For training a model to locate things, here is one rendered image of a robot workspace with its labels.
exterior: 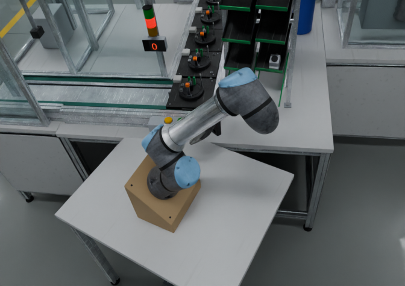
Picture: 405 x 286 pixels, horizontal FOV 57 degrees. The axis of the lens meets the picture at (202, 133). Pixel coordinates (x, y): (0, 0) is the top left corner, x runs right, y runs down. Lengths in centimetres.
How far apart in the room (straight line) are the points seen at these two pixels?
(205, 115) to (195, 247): 61
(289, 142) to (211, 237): 65
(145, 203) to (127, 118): 64
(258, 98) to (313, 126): 87
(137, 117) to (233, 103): 93
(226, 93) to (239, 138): 76
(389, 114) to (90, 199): 203
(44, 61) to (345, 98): 207
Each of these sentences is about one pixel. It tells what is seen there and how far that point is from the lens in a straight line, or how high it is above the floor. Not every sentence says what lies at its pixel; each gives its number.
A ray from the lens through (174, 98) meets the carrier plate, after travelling 206.
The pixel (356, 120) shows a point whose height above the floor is 33.
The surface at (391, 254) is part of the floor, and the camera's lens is 271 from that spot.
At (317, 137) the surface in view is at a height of 86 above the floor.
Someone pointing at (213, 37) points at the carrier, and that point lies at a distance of 244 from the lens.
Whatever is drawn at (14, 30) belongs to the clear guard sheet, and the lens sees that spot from 297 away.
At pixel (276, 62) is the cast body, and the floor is 125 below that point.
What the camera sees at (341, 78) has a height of 71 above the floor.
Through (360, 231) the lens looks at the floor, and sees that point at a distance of 273.
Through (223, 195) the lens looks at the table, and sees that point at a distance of 175.
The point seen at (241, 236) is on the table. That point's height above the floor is 86.
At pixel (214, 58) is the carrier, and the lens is 230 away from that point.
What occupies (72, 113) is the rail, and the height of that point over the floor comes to 94.
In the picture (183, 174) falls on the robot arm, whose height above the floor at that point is 120.
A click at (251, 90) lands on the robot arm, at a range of 120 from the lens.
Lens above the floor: 233
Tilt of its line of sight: 48 degrees down
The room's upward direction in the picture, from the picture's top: 8 degrees counter-clockwise
